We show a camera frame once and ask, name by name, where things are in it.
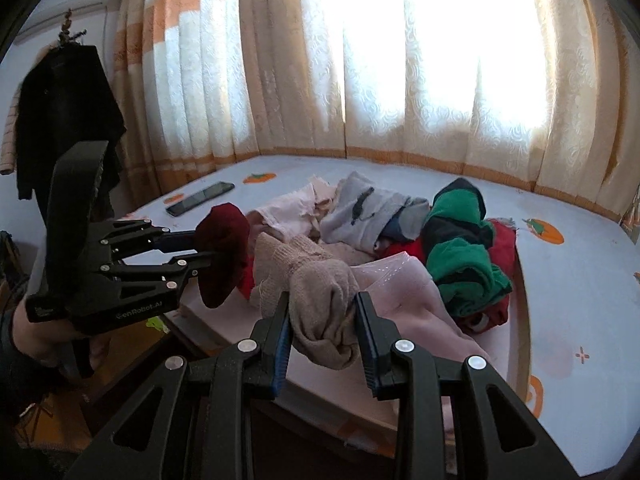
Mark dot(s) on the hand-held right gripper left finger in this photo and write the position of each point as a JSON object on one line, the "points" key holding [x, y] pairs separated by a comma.
{"points": [[282, 350]]}

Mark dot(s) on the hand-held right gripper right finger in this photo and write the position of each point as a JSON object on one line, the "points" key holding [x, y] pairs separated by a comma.
{"points": [[367, 340]]}

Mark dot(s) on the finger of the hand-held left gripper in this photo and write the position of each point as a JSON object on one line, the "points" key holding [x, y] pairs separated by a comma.
{"points": [[160, 270], [150, 240]]}

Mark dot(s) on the beige knitted sock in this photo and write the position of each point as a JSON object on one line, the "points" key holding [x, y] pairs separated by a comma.
{"points": [[320, 295]]}

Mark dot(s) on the maroon underwear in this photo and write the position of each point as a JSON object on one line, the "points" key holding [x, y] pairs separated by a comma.
{"points": [[225, 240]]}

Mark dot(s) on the red underwear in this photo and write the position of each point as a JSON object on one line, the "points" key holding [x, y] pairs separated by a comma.
{"points": [[246, 280]]}

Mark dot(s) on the bright red sock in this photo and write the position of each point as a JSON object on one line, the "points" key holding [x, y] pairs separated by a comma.
{"points": [[400, 250]]}

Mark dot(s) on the green and black sock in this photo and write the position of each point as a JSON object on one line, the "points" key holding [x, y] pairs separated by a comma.
{"points": [[460, 260]]}

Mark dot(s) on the grey sock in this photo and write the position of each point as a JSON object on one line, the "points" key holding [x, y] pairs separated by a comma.
{"points": [[360, 215]]}

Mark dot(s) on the shallow cardboard box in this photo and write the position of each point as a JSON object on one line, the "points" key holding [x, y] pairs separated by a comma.
{"points": [[505, 355]]}

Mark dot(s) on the pale pink underwear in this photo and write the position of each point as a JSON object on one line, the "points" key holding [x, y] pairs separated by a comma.
{"points": [[290, 207]]}

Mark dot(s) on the dark red sock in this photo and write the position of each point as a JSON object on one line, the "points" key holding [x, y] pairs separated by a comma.
{"points": [[502, 250]]}

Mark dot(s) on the person's left forearm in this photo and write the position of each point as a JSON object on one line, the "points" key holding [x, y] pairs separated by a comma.
{"points": [[7, 365]]}

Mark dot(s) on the person's left hand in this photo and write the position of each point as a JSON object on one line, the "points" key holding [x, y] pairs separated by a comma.
{"points": [[45, 341]]}

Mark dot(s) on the green printed bag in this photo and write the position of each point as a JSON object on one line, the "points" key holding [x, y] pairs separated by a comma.
{"points": [[159, 325]]}

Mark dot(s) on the black smartphone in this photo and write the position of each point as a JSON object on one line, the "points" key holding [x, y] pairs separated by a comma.
{"points": [[200, 199]]}

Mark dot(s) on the dark grey cloth bundle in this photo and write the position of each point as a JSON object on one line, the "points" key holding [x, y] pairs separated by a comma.
{"points": [[7, 255]]}

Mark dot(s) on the dark wooden desk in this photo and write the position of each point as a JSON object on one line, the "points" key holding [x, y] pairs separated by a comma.
{"points": [[310, 440]]}

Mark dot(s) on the black coat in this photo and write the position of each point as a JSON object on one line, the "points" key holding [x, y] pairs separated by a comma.
{"points": [[65, 100]]}

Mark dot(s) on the beige puffer jacket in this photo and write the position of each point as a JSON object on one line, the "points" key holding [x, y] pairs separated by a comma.
{"points": [[9, 135]]}

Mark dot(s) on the white orange-printed table cover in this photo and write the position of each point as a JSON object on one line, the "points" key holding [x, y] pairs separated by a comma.
{"points": [[575, 310]]}

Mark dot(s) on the orange beige patterned curtain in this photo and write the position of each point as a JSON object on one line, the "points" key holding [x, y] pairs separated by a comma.
{"points": [[300, 85]]}

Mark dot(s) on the wooden coat stand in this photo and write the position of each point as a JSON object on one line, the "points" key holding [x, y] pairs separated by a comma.
{"points": [[67, 30]]}

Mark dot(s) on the white air conditioner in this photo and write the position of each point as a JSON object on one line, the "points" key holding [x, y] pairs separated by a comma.
{"points": [[75, 2]]}

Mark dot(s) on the curtain tieback tassel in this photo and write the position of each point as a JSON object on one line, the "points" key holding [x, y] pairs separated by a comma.
{"points": [[631, 220]]}

